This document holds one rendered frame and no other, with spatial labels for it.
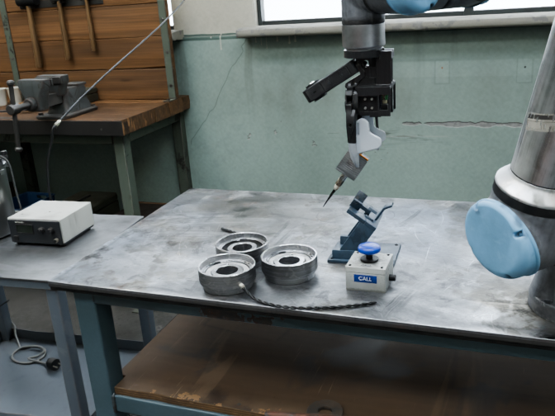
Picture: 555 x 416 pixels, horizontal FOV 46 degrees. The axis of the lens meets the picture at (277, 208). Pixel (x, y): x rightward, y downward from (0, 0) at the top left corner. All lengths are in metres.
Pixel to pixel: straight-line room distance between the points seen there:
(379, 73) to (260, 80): 1.75
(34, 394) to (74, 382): 0.35
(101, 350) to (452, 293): 0.70
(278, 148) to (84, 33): 1.02
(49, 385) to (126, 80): 1.48
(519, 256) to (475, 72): 1.82
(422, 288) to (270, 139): 1.86
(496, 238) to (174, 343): 0.86
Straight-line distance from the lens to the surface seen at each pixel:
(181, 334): 1.57
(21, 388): 2.17
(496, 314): 1.09
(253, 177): 3.01
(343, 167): 1.22
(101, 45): 3.12
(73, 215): 1.87
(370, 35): 1.15
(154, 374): 1.44
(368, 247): 1.13
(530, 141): 0.88
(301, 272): 1.16
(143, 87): 3.03
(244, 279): 1.15
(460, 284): 1.18
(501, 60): 2.66
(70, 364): 1.77
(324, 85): 1.19
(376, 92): 1.16
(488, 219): 0.92
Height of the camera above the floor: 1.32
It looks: 19 degrees down
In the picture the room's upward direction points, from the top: 4 degrees counter-clockwise
